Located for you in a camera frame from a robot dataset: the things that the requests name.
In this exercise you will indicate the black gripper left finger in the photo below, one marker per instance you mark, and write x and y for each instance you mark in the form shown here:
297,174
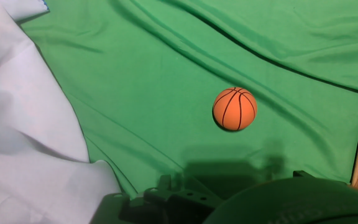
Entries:
179,207

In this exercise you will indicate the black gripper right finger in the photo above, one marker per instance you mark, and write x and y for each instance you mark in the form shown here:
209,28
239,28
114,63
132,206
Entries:
303,174

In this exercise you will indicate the orange mini basketball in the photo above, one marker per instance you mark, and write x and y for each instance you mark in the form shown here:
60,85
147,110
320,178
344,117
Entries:
235,109

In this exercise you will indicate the green cloth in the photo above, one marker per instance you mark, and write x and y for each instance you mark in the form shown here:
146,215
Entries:
172,77

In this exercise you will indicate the white cloth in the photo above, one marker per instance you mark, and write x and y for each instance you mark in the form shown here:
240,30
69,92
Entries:
23,124

